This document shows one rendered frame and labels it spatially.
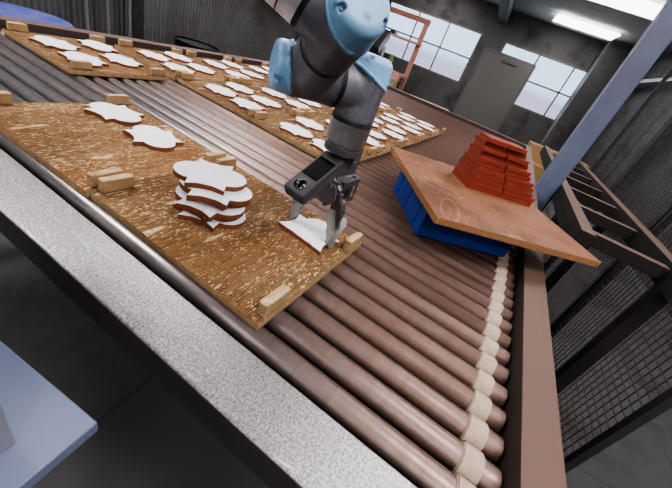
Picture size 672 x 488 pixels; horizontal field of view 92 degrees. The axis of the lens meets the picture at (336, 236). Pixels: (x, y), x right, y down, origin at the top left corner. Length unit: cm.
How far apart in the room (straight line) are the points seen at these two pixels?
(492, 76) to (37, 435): 1010
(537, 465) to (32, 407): 60
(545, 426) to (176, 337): 53
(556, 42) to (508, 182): 920
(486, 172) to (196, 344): 95
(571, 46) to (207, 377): 1023
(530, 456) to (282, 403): 33
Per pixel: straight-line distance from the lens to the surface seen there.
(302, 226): 70
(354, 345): 54
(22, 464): 50
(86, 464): 144
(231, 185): 66
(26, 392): 54
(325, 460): 45
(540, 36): 1030
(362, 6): 42
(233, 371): 47
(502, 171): 118
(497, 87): 1015
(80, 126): 100
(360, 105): 57
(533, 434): 59
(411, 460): 49
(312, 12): 43
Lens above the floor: 131
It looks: 31 degrees down
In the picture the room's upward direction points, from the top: 22 degrees clockwise
